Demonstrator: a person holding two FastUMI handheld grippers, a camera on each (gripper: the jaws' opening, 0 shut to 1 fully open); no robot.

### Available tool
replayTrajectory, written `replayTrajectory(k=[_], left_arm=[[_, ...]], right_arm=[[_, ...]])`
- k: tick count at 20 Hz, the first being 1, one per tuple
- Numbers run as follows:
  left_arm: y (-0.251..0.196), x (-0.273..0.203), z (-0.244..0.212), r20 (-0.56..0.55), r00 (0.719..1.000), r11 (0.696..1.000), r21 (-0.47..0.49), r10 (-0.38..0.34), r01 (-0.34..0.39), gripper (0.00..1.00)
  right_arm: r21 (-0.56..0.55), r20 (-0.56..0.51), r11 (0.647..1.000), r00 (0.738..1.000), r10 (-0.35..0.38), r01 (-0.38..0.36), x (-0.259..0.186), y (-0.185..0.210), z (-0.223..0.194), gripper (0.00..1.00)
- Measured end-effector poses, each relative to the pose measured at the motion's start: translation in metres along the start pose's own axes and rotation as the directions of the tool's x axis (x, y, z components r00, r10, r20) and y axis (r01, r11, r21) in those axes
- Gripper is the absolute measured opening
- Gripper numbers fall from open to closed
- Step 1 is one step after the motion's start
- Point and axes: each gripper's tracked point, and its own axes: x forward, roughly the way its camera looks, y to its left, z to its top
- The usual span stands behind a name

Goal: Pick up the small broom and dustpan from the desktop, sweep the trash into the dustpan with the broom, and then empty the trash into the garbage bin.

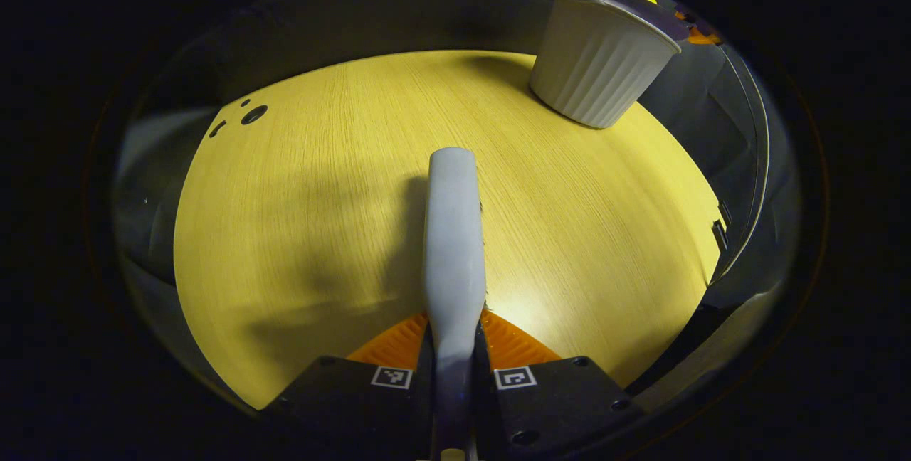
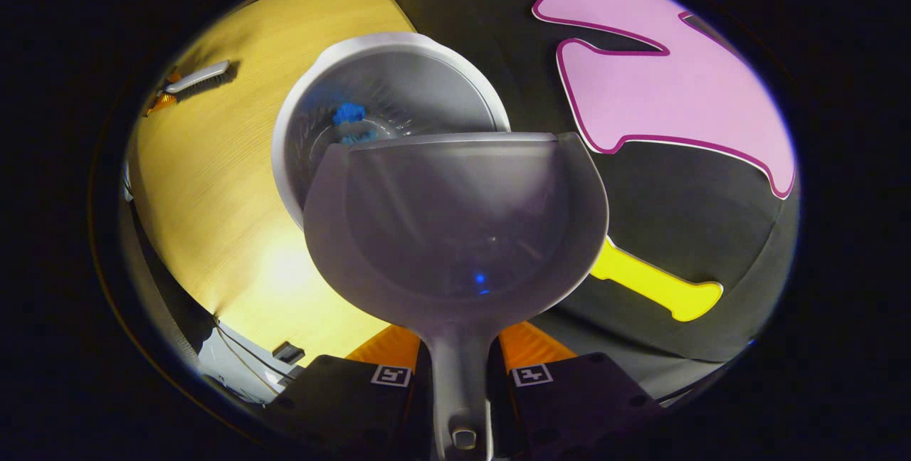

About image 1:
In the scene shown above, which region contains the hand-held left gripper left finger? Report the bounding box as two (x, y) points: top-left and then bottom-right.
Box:
(262, 313), (436, 461)

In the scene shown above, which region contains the grey dustpan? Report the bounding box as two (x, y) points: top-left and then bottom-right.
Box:
(591, 0), (693, 42)

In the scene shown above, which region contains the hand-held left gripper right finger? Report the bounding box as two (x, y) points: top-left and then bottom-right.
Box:
(473, 309), (645, 461)

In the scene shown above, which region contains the white ribbed garbage bin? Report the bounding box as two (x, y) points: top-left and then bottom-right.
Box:
(529, 0), (682, 129)

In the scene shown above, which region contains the small grey broom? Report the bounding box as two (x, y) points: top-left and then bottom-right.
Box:
(423, 147), (488, 461)

